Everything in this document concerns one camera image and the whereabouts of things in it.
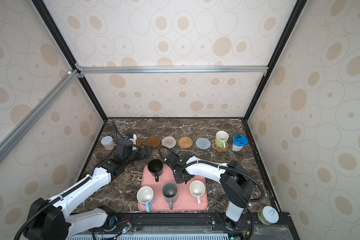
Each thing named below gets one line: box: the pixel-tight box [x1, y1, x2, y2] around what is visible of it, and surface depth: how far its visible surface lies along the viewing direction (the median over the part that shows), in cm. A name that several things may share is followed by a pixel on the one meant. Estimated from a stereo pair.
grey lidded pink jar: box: [100, 135, 115, 151], surface depth 102 cm
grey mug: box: [162, 182, 178, 210], surface depth 77 cm
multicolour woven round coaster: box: [161, 136, 177, 149], surface depth 108 cm
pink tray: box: [137, 164, 208, 211], surface depth 81 cm
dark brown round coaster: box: [146, 136, 161, 149], surface depth 108 cm
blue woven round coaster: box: [195, 137, 211, 151], surface depth 106 cm
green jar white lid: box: [257, 206, 280, 225], surface depth 73 cm
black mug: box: [147, 159, 164, 183], surface depth 86 cm
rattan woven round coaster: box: [177, 136, 193, 150], surface depth 108 cm
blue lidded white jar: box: [232, 133, 249, 152], surface depth 96 cm
